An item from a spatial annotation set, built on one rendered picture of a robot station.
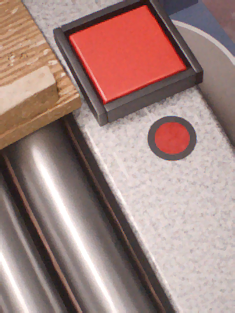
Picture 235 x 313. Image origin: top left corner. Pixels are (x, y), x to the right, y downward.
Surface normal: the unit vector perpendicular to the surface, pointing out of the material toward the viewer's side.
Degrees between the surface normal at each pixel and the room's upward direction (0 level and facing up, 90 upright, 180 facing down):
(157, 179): 0
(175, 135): 0
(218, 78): 87
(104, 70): 0
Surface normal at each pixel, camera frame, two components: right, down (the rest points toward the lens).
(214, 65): -0.75, 0.59
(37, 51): -0.04, -0.42
